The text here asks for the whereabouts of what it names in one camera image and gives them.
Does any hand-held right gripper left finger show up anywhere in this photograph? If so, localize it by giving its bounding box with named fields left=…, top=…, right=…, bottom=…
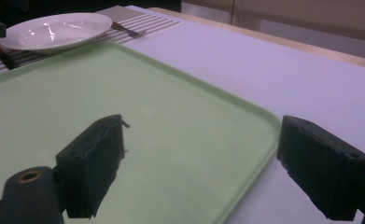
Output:
left=55, top=114, right=131, bottom=219

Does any light green plastic tray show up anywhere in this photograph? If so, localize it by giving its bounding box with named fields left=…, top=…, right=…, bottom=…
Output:
left=0, top=40, right=282, bottom=224

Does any white ceramic plate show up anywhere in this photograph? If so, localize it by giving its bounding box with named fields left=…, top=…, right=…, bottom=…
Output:
left=0, top=12, right=114, bottom=52

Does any fork with wooden handle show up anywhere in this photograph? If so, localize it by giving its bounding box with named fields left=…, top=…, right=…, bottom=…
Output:
left=110, top=21, right=148, bottom=39

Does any grey striped placemat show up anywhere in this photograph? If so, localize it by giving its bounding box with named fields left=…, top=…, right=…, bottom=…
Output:
left=0, top=5, right=182, bottom=79

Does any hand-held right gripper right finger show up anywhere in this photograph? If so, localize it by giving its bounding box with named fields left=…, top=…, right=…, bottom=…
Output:
left=275, top=115, right=365, bottom=222

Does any knife with wooden handle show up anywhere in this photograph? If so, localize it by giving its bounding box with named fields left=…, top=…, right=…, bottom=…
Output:
left=0, top=39, right=17, bottom=71

